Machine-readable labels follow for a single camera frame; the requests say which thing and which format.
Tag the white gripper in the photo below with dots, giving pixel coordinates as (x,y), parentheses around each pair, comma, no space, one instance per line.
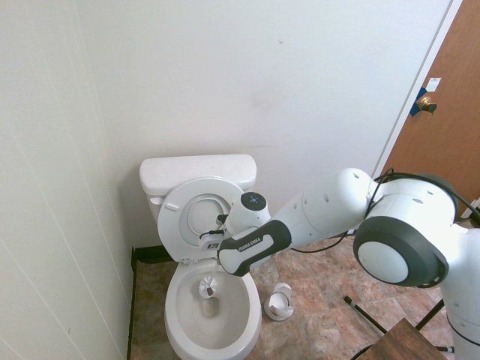
(210,248)

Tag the white toilet brush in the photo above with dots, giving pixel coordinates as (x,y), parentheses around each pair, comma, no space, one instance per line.
(204,287)

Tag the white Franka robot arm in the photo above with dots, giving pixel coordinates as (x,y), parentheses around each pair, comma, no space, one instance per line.
(397,240)

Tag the white toilet seat and cover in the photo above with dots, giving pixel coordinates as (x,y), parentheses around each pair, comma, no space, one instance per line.
(176,225)

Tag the white toilet brush holder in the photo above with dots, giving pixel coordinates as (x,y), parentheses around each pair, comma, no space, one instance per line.
(277,303)

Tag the white toilet bowl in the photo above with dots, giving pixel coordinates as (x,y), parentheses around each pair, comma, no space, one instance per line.
(240,337)

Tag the white toilet tank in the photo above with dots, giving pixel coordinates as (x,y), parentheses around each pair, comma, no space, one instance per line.
(153,202)

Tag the white toilet tank lid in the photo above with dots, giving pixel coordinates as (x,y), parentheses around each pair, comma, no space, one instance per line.
(195,168)

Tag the dark wooden table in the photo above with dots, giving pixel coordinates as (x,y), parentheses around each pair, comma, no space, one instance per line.
(408,345)

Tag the blue tape strip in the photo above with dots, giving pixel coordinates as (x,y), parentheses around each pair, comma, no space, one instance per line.
(415,108)

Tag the brass door knob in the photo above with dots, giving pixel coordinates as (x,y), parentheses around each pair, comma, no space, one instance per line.
(426,104)

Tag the brown wooden door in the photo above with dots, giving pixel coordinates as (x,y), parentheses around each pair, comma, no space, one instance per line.
(446,131)

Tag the white door label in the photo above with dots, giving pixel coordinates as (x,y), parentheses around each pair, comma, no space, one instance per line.
(434,84)

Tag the black wall baseboard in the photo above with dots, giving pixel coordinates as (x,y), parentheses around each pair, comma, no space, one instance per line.
(150,255)
(130,311)

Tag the white door frame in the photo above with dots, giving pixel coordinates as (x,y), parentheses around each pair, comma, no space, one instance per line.
(420,86)

